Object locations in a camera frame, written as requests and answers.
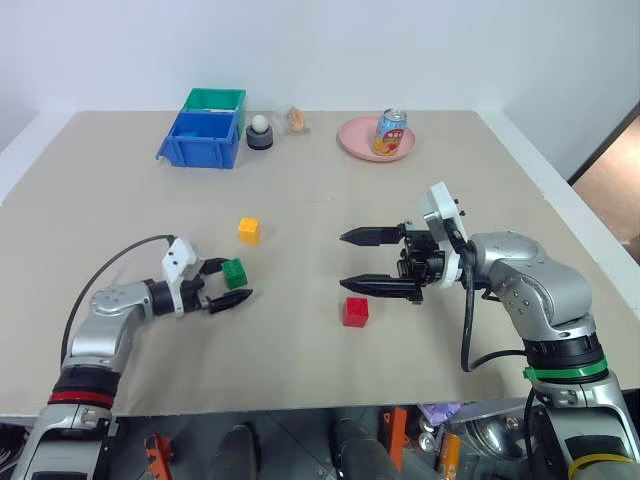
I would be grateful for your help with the green toy brick cube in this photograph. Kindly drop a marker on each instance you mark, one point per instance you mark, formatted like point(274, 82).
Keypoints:
point(235, 274)

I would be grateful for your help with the orange clamp tool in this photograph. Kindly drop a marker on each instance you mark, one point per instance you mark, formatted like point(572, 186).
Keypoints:
point(160, 455)
point(396, 435)

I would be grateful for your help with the green plastic storage bin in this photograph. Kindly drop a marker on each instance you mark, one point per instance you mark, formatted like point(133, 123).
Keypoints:
point(212, 98)

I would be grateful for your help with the shiny metal bowl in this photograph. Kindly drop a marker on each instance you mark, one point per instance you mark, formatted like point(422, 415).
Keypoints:
point(492, 430)

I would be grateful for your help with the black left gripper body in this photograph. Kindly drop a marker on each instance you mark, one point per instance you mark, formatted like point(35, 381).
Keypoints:
point(192, 295)

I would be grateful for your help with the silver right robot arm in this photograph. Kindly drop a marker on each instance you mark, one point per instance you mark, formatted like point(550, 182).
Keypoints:
point(532, 282)

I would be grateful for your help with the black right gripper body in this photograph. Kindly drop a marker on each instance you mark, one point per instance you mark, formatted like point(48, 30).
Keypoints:
point(421, 261)

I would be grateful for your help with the colourful drink can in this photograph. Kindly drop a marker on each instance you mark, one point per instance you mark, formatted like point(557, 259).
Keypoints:
point(390, 133)

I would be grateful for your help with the white ball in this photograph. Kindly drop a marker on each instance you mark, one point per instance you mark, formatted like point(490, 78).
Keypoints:
point(259, 123)

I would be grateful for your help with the clear bag with orange item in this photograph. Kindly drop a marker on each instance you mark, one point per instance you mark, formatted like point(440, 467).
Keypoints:
point(297, 120)

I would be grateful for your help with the yellow toy brick cube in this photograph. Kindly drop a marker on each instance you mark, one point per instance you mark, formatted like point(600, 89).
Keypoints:
point(248, 231)

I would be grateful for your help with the pink plate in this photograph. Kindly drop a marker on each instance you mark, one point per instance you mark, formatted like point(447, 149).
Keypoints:
point(355, 137)

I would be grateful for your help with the purple crumpled bag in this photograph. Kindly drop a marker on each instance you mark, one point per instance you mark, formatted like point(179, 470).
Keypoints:
point(440, 412)

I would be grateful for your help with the orange bottle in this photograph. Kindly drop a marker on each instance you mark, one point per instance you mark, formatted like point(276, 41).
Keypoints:
point(450, 454)

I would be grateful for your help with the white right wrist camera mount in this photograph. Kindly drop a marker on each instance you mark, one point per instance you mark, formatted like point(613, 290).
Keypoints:
point(443, 198)

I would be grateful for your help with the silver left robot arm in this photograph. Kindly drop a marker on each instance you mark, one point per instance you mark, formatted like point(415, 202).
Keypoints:
point(97, 325)

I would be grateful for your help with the dark rounded shape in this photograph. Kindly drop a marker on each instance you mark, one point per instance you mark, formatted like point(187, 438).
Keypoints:
point(362, 450)
point(239, 452)

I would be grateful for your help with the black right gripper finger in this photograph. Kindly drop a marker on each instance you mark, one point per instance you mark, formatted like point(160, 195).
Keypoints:
point(372, 235)
point(380, 285)

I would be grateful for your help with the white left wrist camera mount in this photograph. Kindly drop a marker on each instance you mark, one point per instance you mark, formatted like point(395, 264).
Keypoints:
point(176, 256)

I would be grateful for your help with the red toy brick cube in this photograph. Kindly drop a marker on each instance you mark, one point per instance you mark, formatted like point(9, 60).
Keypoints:
point(355, 313)

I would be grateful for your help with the black round holder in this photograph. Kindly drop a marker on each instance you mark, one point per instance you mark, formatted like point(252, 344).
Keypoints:
point(260, 139)

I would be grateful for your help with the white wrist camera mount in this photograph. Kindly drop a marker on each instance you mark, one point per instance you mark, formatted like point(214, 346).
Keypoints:
point(176, 256)
point(443, 198)

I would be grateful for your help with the blue plastic storage bin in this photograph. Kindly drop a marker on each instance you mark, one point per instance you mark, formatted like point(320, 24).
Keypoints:
point(200, 147)

